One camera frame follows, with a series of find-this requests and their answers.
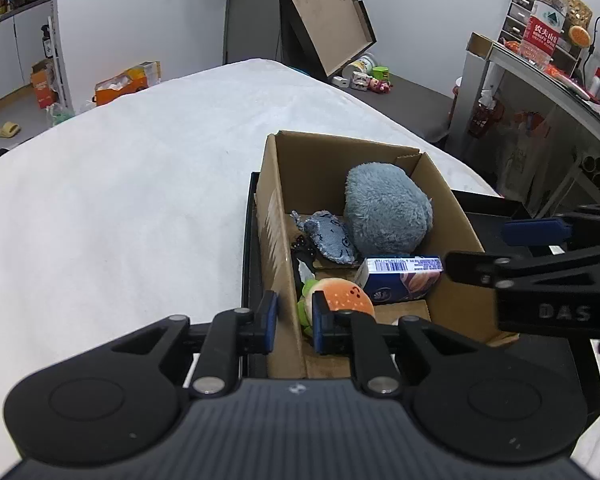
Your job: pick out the small white plastic object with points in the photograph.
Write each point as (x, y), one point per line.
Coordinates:
(306, 270)

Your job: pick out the water bottle red label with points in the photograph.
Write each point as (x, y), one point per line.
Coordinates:
(545, 30)

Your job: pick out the green toy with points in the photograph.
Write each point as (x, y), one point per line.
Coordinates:
(380, 73)

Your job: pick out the red hanging bag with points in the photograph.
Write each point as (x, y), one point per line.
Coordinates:
(485, 117)

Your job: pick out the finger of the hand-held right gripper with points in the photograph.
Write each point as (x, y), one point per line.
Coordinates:
(535, 230)
(480, 267)

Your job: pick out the white tote bag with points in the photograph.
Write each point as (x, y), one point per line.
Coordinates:
(522, 155)

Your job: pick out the yellow slipper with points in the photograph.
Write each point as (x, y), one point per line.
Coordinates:
(9, 129)

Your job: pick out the black tray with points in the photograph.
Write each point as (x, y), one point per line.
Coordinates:
(485, 210)

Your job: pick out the white green tin can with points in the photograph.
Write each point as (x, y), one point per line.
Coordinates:
(362, 65)

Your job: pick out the grey fabric fish toy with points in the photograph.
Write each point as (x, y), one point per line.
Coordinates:
(330, 240)

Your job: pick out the green plastic bag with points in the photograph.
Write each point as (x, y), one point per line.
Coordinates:
(59, 114)

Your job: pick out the white kitchen cabinet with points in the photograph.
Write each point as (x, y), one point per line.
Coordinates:
(10, 55)

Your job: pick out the small white box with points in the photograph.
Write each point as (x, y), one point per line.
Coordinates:
(340, 81)

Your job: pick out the small black object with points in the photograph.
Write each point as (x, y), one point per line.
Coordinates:
(300, 247)

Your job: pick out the small open cardboard box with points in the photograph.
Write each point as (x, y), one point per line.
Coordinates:
(479, 45)

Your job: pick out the glass top desk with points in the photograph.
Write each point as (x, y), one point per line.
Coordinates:
(525, 80)

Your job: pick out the large flat cardboard tray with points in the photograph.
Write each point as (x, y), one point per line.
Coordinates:
(325, 10)

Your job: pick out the small drawer organizer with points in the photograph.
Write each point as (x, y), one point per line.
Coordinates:
(517, 15)

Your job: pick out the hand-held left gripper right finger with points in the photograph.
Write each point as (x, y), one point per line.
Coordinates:
(320, 327)

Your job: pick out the burger plush toy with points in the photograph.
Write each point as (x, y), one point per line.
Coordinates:
(345, 297)

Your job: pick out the orange burger toy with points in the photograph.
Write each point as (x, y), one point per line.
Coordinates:
(580, 35)

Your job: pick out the white toy figure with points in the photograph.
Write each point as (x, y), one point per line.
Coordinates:
(360, 81)

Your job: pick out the cardboard tubes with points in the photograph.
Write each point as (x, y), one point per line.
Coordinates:
(597, 172)

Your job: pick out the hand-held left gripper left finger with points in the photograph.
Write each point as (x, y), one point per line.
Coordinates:
(269, 322)

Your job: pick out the red pink toy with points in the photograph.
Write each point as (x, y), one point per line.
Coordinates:
(381, 86)

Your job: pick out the orange white cardboard box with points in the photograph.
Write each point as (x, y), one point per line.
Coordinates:
(42, 87)

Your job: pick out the blue and white carton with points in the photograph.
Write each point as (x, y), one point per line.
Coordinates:
(395, 285)

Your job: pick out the grey fluffy plush toy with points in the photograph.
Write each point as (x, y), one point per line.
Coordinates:
(385, 210)

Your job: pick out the white bottle red cap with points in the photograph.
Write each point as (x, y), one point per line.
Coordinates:
(597, 85)

